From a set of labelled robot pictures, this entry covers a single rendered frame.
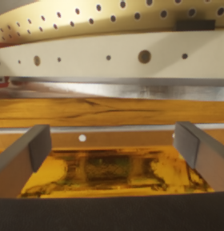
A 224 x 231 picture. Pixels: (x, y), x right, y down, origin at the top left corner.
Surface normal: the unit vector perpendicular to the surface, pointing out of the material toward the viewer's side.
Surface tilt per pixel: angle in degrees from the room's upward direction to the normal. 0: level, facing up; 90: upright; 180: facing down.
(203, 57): 90
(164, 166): 124
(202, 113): 90
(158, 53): 90
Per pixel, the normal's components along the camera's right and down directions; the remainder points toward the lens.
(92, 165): 0.02, -0.32
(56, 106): 0.03, 0.29
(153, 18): -0.22, 0.70
